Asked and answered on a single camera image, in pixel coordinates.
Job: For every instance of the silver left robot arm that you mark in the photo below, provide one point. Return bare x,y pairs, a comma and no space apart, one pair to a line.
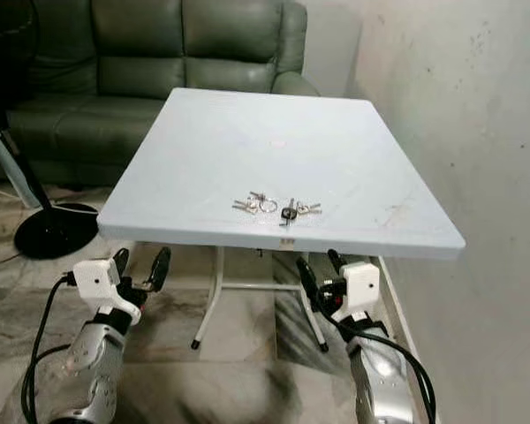
93,371

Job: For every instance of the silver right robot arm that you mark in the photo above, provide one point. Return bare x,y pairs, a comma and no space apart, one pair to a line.
384,380

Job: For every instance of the black-headed key bunch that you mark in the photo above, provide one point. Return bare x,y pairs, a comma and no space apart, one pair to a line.
289,213

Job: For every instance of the black standing fan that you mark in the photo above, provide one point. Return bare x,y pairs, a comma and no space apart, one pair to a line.
55,231

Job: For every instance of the silver key bunch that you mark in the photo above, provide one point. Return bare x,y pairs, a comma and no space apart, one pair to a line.
263,205

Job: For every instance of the white folding table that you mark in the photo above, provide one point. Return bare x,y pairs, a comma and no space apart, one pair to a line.
283,150

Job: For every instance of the green leather sofa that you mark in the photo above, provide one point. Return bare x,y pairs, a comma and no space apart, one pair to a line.
141,53

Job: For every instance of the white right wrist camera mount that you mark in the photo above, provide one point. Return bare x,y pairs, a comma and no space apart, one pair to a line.
360,283

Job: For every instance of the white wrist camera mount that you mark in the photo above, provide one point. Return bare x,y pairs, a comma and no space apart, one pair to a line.
97,279
360,283

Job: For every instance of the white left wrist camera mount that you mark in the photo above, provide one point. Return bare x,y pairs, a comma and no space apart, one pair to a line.
97,279

